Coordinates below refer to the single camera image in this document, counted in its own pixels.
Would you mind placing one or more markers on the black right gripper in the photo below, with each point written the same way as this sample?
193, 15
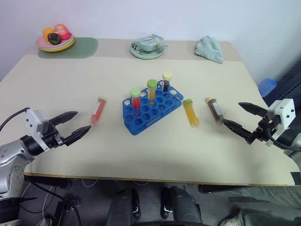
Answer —
264, 129

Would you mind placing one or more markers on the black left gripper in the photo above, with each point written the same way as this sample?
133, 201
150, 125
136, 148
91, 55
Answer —
53, 137

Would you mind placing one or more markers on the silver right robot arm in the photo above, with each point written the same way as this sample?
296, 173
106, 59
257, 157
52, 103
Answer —
292, 156

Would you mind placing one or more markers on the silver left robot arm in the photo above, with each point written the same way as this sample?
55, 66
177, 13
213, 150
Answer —
10, 154

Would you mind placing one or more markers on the red tube with pale cap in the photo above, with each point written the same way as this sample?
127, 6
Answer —
98, 111

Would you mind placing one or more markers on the brown tube with yellow cap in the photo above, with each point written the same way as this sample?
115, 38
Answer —
216, 109

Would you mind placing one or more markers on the orange tube with green cap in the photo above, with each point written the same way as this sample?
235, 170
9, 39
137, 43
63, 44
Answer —
192, 114
152, 90

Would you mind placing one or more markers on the red tube with green cap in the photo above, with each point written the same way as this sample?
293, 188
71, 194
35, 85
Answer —
136, 100

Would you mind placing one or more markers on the blue test tube rack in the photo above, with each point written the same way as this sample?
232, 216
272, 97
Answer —
150, 118

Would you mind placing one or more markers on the dark tube with yellow cap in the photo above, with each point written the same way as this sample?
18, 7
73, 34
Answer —
166, 84

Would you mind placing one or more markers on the stack of blue cups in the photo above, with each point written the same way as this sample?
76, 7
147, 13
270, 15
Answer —
267, 86

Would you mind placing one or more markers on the black ribbed object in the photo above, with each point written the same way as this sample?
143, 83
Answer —
288, 82

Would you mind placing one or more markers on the teal cloth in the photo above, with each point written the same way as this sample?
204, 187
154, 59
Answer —
210, 50

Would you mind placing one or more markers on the green placemat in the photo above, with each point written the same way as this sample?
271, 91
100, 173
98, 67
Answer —
82, 48

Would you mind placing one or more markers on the yellow plate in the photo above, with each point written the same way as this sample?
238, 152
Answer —
68, 46

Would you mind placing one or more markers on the grey mesh panel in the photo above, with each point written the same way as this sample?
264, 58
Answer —
270, 202

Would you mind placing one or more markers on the black floor stand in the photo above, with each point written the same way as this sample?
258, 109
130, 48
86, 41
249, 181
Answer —
63, 212

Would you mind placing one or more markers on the pink plate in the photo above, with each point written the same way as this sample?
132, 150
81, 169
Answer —
42, 43

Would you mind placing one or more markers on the dark green toy ball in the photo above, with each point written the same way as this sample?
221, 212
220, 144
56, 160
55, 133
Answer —
54, 38

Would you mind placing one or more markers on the pink toy fruit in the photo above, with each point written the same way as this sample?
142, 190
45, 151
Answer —
62, 31

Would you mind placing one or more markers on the orange toy fruit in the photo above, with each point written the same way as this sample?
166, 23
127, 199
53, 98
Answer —
47, 31

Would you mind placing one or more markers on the white shoe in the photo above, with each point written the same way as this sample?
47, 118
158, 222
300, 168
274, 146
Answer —
231, 219

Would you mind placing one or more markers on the light green plate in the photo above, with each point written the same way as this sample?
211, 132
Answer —
145, 55

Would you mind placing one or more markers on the light green bowl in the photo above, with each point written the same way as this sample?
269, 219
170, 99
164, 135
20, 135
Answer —
147, 48

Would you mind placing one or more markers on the crumpled silver bag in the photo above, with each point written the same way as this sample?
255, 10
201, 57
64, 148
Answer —
150, 40

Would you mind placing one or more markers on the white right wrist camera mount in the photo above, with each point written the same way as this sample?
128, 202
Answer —
283, 113

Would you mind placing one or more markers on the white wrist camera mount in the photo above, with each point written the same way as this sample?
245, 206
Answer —
283, 113
33, 120

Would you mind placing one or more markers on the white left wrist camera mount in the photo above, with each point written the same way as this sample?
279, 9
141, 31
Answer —
33, 120

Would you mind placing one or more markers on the black table frame bar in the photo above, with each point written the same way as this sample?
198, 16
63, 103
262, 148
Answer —
47, 181
216, 188

